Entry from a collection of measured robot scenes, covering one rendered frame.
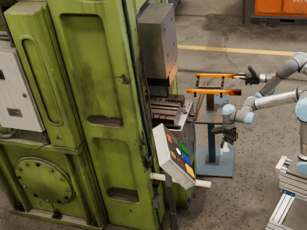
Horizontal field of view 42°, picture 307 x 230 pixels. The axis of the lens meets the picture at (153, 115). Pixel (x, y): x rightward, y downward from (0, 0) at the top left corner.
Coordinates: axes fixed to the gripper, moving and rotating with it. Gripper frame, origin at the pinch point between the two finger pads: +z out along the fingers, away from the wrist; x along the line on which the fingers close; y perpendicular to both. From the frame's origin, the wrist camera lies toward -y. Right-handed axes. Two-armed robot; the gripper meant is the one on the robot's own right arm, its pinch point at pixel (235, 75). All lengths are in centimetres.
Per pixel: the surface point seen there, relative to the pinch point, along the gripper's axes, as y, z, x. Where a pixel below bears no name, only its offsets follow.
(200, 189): 92, 28, -49
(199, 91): -0.8, 27.2, -25.1
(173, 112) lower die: -7, 41, -62
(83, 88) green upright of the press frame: -47, 93, -91
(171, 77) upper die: -40, 40, -66
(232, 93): 0.9, 0.6, -24.7
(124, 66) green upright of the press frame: -69, 60, -99
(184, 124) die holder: 3, 33, -64
